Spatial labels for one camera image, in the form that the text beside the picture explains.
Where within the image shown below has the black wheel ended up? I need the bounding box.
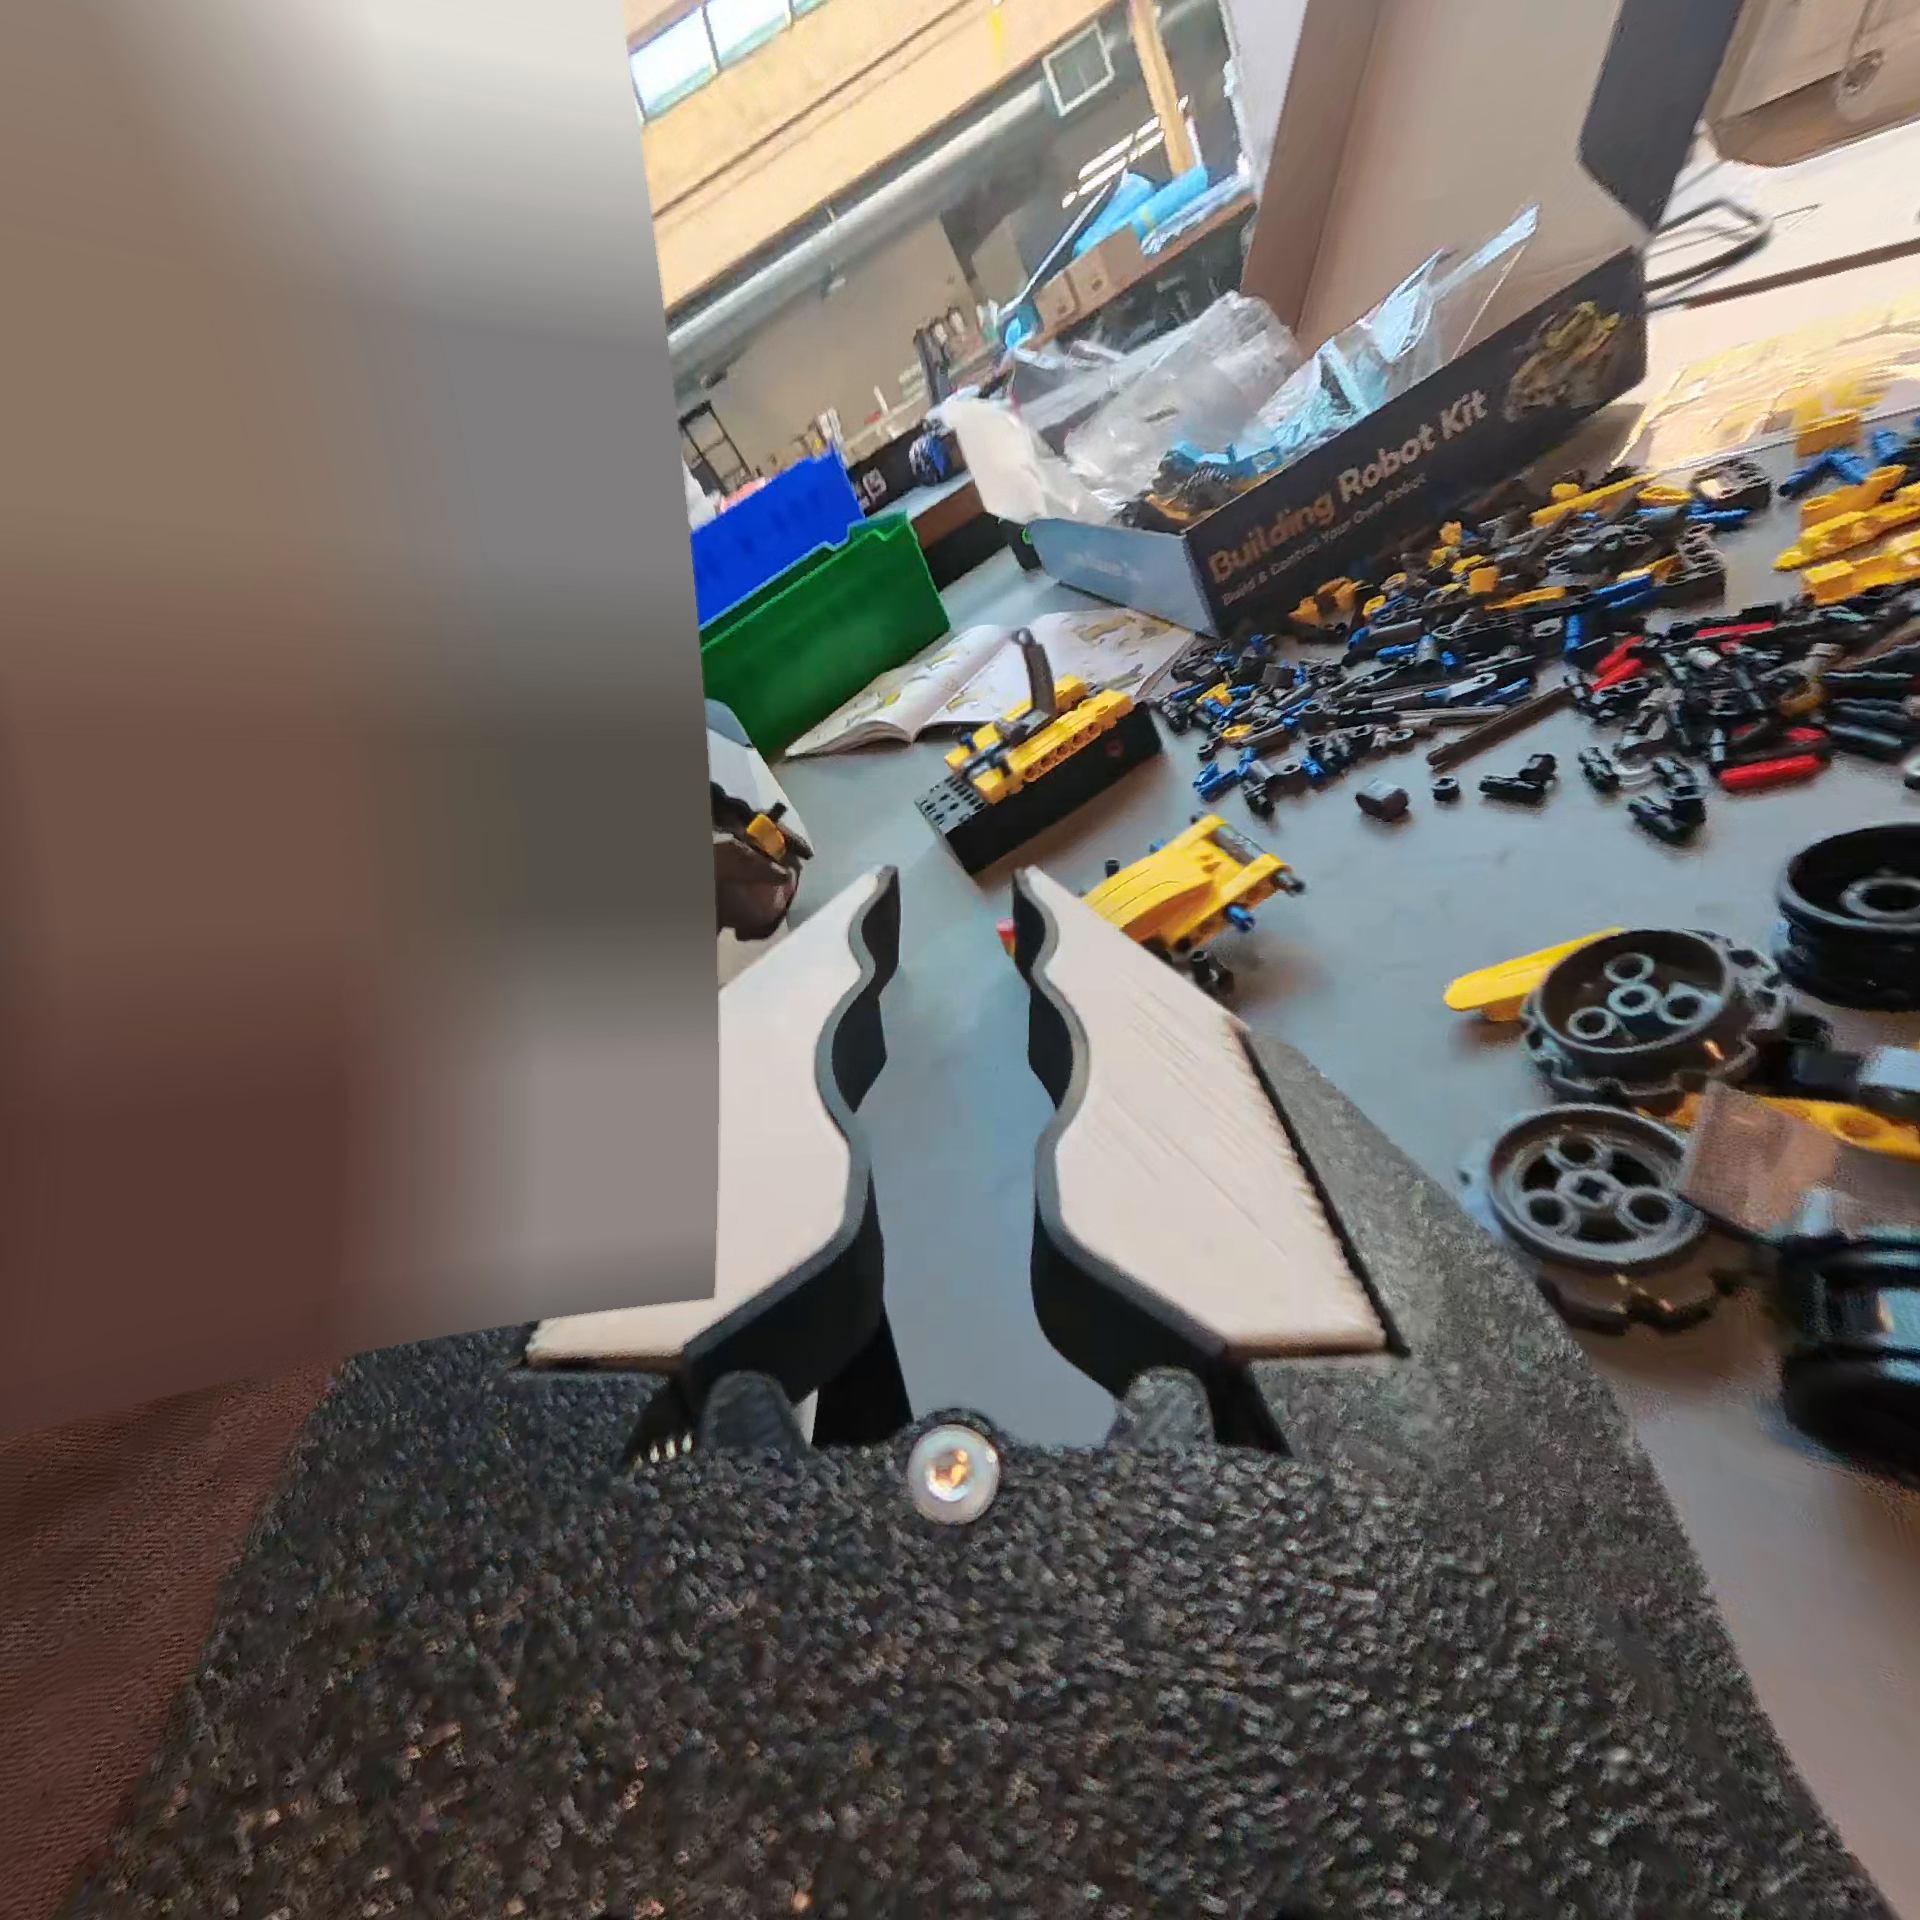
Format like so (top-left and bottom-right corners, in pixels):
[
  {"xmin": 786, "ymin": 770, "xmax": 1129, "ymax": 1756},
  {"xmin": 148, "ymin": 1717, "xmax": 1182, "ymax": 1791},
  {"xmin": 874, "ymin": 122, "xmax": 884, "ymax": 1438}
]
[{"xmin": 1772, "ymin": 822, "xmax": 1920, "ymax": 1009}]

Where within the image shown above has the instruction booklet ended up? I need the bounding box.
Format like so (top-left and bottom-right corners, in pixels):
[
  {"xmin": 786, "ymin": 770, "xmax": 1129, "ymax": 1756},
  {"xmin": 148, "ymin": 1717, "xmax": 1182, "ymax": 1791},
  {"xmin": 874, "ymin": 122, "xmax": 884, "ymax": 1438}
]
[{"xmin": 785, "ymin": 609, "xmax": 1195, "ymax": 760}]

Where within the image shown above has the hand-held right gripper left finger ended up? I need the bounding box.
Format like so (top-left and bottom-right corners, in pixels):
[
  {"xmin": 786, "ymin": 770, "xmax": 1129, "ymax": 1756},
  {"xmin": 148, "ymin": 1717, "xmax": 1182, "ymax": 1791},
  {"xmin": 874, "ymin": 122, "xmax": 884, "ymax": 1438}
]
[{"xmin": 525, "ymin": 867, "xmax": 904, "ymax": 1434}]

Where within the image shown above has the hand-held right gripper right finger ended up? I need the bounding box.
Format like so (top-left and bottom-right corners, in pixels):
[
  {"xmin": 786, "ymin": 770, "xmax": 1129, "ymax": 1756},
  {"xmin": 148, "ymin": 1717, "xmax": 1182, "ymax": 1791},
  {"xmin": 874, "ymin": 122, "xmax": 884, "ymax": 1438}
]
[{"xmin": 1013, "ymin": 868, "xmax": 1389, "ymax": 1407}]

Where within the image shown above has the yellow vehicle hood assembly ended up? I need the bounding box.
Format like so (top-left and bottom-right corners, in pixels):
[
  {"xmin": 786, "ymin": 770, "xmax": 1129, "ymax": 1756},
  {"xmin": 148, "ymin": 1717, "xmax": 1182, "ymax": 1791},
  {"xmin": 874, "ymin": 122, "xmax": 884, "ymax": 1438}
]
[{"xmin": 1082, "ymin": 813, "xmax": 1305, "ymax": 997}]

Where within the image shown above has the person's brown shirt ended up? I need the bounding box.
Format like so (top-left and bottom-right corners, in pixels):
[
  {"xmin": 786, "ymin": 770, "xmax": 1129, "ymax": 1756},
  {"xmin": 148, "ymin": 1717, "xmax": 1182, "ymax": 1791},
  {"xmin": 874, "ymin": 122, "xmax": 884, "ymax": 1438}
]
[{"xmin": 0, "ymin": 1360, "xmax": 345, "ymax": 1920}]

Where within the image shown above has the green storage bin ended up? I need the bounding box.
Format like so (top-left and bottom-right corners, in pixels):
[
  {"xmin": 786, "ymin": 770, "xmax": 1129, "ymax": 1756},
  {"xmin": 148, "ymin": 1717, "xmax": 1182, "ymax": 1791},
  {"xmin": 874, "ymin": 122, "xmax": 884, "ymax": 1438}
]
[{"xmin": 698, "ymin": 513, "xmax": 952, "ymax": 760}]

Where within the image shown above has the black block with yellow panels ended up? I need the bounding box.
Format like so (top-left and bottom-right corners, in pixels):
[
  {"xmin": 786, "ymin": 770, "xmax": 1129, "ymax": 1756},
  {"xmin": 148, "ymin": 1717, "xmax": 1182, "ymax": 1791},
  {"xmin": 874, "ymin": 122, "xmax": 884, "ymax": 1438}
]
[{"xmin": 917, "ymin": 630, "xmax": 1167, "ymax": 881}]

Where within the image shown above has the silver ventilation duct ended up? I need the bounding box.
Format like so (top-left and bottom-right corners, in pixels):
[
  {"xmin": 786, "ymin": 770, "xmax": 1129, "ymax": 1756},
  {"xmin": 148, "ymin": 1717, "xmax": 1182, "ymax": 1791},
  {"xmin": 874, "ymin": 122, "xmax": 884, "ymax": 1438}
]
[{"xmin": 665, "ymin": 83, "xmax": 1051, "ymax": 376}]

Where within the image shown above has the pile of small building pieces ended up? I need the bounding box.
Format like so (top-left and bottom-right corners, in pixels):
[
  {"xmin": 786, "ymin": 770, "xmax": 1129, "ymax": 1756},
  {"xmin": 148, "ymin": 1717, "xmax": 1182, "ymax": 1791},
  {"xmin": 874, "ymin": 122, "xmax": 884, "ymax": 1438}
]
[{"xmin": 1157, "ymin": 436, "xmax": 1920, "ymax": 844}]

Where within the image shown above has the bundle of clear plastic bags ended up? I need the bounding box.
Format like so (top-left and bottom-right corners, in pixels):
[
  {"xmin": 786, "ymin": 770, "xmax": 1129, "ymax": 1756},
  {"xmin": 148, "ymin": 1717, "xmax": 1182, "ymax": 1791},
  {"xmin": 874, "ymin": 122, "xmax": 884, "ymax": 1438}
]
[{"xmin": 943, "ymin": 207, "xmax": 1548, "ymax": 520}]

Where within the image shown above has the yellow curved panel piece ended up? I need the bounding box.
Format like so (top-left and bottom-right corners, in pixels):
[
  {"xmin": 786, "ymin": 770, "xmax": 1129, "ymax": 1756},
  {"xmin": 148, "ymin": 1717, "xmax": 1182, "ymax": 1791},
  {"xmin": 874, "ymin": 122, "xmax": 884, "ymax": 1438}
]
[{"xmin": 1444, "ymin": 932, "xmax": 1626, "ymax": 1025}]

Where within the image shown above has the blue storage bin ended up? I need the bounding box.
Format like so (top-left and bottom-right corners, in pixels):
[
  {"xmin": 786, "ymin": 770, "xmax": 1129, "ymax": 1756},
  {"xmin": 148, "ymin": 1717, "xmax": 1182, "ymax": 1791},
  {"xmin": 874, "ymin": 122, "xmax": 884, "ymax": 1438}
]
[{"xmin": 690, "ymin": 447, "xmax": 870, "ymax": 624}]

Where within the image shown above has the grey desk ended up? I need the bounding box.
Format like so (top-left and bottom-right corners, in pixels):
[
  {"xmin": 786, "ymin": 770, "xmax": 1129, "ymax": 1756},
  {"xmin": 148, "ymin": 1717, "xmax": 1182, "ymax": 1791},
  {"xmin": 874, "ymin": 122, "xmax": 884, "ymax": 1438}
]
[{"xmin": 779, "ymin": 451, "xmax": 1920, "ymax": 1920}]

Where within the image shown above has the blue cardboard kit box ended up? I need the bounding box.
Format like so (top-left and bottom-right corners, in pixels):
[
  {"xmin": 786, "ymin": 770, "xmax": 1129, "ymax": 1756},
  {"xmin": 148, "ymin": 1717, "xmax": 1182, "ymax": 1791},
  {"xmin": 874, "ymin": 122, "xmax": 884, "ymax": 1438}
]
[{"xmin": 1027, "ymin": 0, "xmax": 1750, "ymax": 640}]

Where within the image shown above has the black chair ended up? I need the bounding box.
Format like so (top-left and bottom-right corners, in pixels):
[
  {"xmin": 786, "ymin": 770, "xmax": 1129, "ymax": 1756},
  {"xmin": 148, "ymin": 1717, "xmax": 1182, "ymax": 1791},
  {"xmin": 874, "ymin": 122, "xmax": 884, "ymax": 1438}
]
[{"xmin": 1574, "ymin": 0, "xmax": 1775, "ymax": 310}]

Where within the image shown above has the dark long axle rod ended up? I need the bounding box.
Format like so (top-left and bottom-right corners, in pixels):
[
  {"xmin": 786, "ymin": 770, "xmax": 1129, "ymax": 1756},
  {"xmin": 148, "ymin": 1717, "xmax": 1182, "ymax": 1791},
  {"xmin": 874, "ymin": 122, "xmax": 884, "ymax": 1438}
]
[{"xmin": 1425, "ymin": 681, "xmax": 1576, "ymax": 770}]

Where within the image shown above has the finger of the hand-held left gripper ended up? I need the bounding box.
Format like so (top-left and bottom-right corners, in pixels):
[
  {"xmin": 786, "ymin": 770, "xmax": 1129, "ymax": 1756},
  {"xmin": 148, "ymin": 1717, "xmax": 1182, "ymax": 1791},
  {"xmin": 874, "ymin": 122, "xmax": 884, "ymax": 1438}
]
[{"xmin": 707, "ymin": 703, "xmax": 816, "ymax": 942}]

